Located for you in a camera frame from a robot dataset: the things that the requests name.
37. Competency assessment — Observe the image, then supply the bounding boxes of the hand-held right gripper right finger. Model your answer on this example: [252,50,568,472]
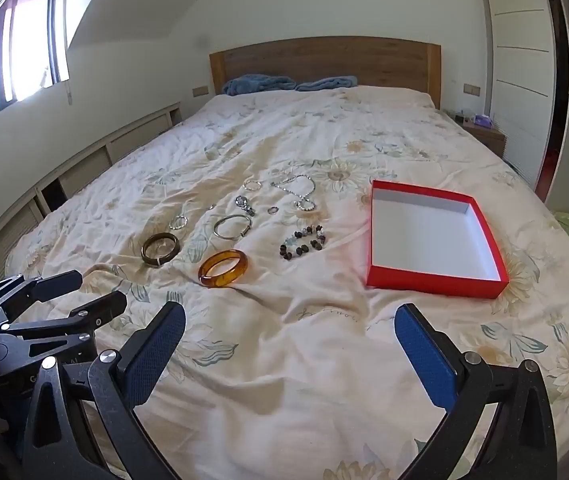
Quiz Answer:
[394,303,558,480]

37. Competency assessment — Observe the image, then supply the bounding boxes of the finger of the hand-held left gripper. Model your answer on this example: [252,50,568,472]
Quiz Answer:
[0,270,84,319]
[0,291,128,357]

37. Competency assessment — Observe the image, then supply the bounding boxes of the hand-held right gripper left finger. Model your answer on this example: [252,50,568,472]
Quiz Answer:
[18,301,186,480]

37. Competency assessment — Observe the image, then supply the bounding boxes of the dark green bangle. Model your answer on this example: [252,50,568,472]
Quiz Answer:
[140,232,181,266]

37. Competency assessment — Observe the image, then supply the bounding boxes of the amber bangle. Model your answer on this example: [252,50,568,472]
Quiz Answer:
[198,248,248,290]

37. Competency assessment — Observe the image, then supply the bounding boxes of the red shallow box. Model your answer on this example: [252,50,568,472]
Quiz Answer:
[365,179,510,300]

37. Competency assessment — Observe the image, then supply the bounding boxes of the thin silver bangle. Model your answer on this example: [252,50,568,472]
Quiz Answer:
[213,214,255,241]

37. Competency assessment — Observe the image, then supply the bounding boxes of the dark beaded bracelet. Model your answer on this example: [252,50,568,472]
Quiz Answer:
[279,225,327,262]

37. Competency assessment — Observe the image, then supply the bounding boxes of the window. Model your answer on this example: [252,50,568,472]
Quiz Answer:
[0,0,70,133]

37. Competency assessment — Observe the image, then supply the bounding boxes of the wooden nightstand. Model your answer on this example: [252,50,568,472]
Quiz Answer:
[459,122,507,158]

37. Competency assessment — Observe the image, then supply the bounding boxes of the blue towel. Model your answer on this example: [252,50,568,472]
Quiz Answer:
[222,74,299,97]

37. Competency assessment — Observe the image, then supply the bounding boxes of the blue pillow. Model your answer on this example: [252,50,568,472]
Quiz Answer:
[295,76,359,92]

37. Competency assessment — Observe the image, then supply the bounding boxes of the white wardrobe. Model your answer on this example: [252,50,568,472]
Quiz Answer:
[479,0,569,261]

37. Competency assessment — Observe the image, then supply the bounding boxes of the wooden bed headboard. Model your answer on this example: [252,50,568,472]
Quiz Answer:
[209,36,442,110]

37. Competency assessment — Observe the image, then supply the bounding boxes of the low white wall cabinet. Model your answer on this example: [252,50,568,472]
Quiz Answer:
[0,101,182,241]

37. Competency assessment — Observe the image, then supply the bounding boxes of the silver chain necklace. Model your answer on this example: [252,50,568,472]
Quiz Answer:
[270,174,317,212]

